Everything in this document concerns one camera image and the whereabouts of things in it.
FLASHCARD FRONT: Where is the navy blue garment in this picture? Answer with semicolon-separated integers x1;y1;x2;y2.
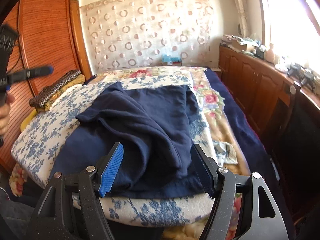
53;82;203;198

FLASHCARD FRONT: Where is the person left hand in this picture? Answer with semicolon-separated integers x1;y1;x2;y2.
0;93;15;135

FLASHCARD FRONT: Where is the small patterned cloth piece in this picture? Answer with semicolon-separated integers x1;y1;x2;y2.
213;140;238;166

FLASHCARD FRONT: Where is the black white patterned folded cloth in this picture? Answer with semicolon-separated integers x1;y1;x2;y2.
29;70;86;112

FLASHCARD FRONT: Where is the wooden wardrobe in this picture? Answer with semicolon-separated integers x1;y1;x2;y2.
1;0;92;174

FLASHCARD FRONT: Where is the yellow plush toy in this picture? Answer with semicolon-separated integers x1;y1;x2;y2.
20;108;38;132

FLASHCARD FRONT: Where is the pink floral beige blanket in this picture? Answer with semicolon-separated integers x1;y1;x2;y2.
9;67;249;239

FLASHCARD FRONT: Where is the blue floral white quilt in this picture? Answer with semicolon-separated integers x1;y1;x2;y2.
11;72;214;227

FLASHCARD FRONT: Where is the wooden sideboard cabinet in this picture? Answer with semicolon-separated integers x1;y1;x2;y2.
219;46;319;149

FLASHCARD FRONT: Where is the blue box behind bed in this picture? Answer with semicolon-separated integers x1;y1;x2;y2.
162;55;182;67

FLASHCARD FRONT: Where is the white circle pattern curtain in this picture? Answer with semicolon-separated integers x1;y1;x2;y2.
80;0;214;73

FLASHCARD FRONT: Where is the clutter on sideboard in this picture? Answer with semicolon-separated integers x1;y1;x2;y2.
220;34;319;95

